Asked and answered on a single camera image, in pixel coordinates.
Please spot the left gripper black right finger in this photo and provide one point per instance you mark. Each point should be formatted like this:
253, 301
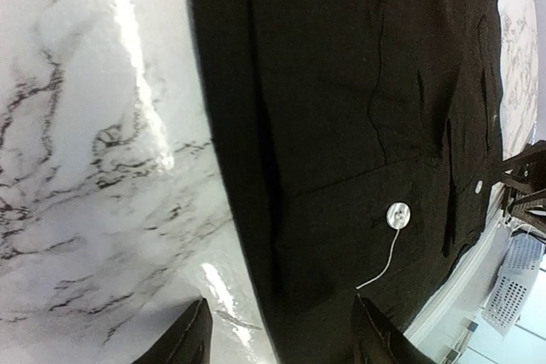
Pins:
376, 340

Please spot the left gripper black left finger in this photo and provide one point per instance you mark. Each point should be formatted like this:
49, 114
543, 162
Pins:
187, 341

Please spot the black long sleeve shirt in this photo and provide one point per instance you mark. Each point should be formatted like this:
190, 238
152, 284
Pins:
356, 140

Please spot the aluminium frame rail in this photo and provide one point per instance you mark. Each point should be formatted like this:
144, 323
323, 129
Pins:
451, 327

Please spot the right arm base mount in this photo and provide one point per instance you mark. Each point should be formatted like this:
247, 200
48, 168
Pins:
524, 177

